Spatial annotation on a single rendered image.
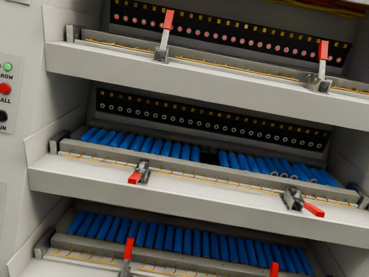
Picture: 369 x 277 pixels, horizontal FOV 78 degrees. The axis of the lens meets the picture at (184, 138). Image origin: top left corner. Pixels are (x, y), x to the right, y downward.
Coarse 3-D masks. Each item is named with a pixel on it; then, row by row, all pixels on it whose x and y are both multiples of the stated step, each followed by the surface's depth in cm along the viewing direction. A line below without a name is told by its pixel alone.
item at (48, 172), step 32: (64, 128) 46; (160, 128) 53; (192, 128) 53; (32, 160) 37; (64, 160) 40; (64, 192) 38; (96, 192) 38; (128, 192) 38; (160, 192) 37; (192, 192) 38; (224, 192) 40; (256, 192) 42; (256, 224) 39; (288, 224) 38; (320, 224) 38; (352, 224) 38
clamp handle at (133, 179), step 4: (140, 164) 38; (140, 168) 38; (136, 172) 36; (140, 172) 36; (132, 176) 32; (136, 176) 32; (140, 176) 34; (128, 180) 31; (132, 180) 31; (136, 180) 31
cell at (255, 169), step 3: (249, 156) 50; (246, 159) 50; (249, 159) 49; (252, 159) 49; (249, 162) 48; (252, 162) 48; (255, 162) 48; (249, 165) 47; (252, 165) 47; (255, 165) 46; (249, 168) 47; (252, 168) 46; (255, 168) 45; (258, 168) 46; (252, 171) 45; (255, 171) 45; (258, 171) 45
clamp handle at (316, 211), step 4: (296, 192) 38; (300, 192) 38; (296, 196) 39; (296, 200) 38; (300, 200) 37; (304, 204) 35; (308, 204) 34; (308, 208) 34; (312, 208) 33; (316, 208) 33; (312, 212) 33; (316, 212) 32; (320, 212) 32; (324, 212) 32; (316, 216) 32; (320, 216) 32; (324, 216) 32
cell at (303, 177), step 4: (292, 164) 51; (296, 164) 50; (296, 168) 49; (300, 168) 49; (296, 172) 48; (300, 172) 47; (300, 176) 46; (304, 176) 46; (300, 180) 46; (304, 180) 45; (308, 180) 45
